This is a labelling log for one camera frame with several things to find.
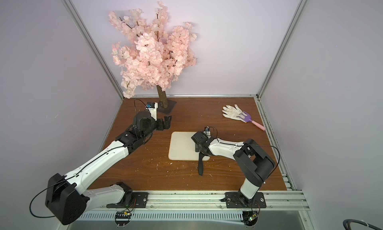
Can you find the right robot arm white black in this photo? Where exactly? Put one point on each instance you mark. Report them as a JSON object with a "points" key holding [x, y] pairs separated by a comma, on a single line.
{"points": [[253, 161]]}

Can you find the purple pink toy rake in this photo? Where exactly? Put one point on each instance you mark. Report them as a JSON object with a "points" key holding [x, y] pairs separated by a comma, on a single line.
{"points": [[247, 118]]}

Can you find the pink cherry blossom tree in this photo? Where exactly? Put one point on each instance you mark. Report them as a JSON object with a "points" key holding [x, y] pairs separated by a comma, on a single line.
{"points": [[155, 57]]}

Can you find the left circuit board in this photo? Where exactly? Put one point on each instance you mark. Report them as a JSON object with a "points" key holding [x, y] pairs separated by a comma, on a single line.
{"points": [[122, 218]]}

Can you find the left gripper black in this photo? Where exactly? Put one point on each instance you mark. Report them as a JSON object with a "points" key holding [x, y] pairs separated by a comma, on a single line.
{"points": [[166, 124]]}

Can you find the right circuit board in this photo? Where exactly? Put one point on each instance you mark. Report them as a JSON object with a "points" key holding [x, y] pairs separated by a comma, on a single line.
{"points": [[250, 218]]}

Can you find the black kitchen knife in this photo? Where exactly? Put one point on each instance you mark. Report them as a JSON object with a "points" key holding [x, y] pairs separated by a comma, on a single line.
{"points": [[201, 155]]}

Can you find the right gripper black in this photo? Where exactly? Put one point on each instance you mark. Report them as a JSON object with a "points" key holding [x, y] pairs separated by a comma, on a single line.
{"points": [[200, 149]]}

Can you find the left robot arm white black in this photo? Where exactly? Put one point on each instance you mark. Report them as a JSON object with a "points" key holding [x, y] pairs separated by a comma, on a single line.
{"points": [[68, 196]]}

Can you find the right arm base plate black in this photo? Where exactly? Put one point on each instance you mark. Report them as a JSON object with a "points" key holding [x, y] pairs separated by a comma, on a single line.
{"points": [[237, 200]]}

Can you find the aluminium front rail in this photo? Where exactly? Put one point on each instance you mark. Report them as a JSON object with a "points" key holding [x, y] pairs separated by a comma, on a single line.
{"points": [[212, 200]]}

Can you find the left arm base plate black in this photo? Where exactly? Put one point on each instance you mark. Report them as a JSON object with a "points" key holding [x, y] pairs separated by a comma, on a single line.
{"points": [[132, 200]]}

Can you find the circuit board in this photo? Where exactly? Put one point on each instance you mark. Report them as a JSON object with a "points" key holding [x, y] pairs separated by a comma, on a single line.
{"points": [[122, 218], [250, 218]]}

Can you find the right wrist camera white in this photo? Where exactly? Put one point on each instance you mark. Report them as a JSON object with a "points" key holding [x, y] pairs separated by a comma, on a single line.
{"points": [[207, 131]]}

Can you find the white work glove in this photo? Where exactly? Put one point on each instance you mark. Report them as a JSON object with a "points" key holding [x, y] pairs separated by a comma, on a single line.
{"points": [[233, 113]]}

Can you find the white cutting board orange rim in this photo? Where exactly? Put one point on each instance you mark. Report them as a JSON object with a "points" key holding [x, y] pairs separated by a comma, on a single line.
{"points": [[182, 147]]}

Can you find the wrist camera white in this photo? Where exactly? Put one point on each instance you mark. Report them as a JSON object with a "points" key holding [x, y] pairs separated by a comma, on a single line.
{"points": [[207, 131], [152, 107]]}

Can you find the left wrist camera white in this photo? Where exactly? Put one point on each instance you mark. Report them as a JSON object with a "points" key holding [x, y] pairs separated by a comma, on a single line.
{"points": [[152, 107]]}

